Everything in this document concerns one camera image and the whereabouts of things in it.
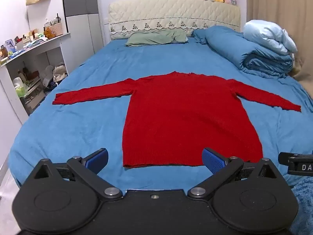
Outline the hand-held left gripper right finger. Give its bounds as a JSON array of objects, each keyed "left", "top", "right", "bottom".
[{"left": 187, "top": 147, "right": 288, "bottom": 200}]

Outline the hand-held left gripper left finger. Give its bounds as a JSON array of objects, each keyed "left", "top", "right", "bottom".
[{"left": 26, "top": 148, "right": 123, "bottom": 200}]

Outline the red knit sweater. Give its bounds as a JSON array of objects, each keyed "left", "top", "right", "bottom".
[{"left": 52, "top": 71, "right": 302, "bottom": 168}]

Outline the blue fluffy rug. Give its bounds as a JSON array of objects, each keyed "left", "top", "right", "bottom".
[{"left": 289, "top": 176, "right": 313, "bottom": 235}]

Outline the blue bed sheet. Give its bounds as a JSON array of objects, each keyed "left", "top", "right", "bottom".
[{"left": 7, "top": 26, "right": 313, "bottom": 194}]

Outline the cream cloth bag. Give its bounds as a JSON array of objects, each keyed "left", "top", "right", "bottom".
[{"left": 52, "top": 63, "right": 68, "bottom": 83}]

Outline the green tissue pack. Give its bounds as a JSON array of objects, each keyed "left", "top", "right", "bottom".
[{"left": 13, "top": 77, "right": 27, "bottom": 98}]

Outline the rolled blue duvet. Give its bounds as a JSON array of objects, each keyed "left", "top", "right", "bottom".
[{"left": 192, "top": 25, "right": 294, "bottom": 79}]

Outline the white desk with shelves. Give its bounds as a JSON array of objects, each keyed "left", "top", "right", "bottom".
[{"left": 0, "top": 32, "right": 70, "bottom": 125}]

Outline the light blue pillow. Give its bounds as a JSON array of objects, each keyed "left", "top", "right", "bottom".
[{"left": 243, "top": 19, "right": 298, "bottom": 55}]

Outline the green pillow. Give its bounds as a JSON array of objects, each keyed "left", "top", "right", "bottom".
[{"left": 124, "top": 29, "right": 189, "bottom": 47}]

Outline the brown teddy bear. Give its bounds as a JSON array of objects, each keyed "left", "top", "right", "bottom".
[{"left": 43, "top": 28, "right": 56, "bottom": 40}]

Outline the woven basket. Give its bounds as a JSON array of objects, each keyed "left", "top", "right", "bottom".
[{"left": 50, "top": 23, "right": 63, "bottom": 37}]

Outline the white and grey wardrobe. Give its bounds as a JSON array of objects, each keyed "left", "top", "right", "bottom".
[{"left": 61, "top": 0, "right": 106, "bottom": 69}]

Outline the cream quilted headboard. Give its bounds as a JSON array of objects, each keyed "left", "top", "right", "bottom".
[{"left": 108, "top": 0, "right": 241, "bottom": 40}]

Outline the beige curtain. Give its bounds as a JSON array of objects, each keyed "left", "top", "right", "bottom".
[{"left": 246, "top": 0, "right": 313, "bottom": 98}]

